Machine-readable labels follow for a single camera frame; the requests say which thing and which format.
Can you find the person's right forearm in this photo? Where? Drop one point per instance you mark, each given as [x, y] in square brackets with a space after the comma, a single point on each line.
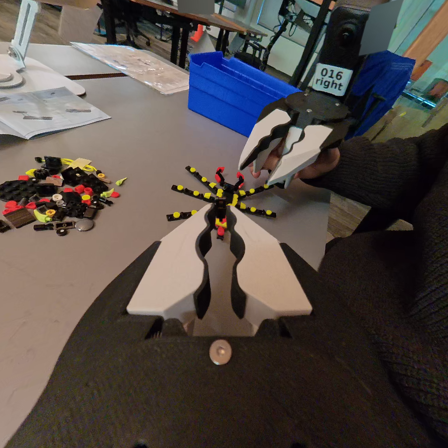
[378, 168]

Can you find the orange traffic cone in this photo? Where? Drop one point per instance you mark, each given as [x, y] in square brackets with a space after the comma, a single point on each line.
[197, 35]

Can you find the white monitor stand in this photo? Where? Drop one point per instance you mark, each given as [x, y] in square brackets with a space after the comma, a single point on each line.
[52, 77]

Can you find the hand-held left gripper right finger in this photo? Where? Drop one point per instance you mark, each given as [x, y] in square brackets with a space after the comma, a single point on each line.
[273, 280]

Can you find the pile of loose lego pieces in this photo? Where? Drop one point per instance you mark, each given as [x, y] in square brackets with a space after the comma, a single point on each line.
[21, 189]

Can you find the flat clear plastic bag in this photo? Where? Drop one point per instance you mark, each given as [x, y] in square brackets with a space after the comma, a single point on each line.
[140, 66]

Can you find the wooden background table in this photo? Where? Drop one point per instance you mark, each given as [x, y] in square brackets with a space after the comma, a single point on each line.
[210, 21]

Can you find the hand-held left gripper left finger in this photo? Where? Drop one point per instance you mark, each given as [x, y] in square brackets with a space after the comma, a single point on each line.
[168, 280]

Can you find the blue plastic bin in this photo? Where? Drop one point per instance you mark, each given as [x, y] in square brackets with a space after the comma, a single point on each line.
[224, 94]
[385, 87]

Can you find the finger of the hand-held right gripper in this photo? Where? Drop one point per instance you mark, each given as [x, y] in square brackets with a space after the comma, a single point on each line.
[308, 143]
[266, 127]

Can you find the black yellow lego scorpion model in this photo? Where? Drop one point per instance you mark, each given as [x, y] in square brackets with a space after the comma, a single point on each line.
[224, 190]

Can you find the person's right hand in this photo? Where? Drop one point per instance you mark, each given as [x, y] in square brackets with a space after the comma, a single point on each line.
[325, 164]

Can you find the person's black sweater torso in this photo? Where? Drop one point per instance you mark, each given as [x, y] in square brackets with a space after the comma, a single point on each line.
[402, 297]

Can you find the open instruction booklet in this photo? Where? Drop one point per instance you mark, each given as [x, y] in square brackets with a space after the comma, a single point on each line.
[52, 112]

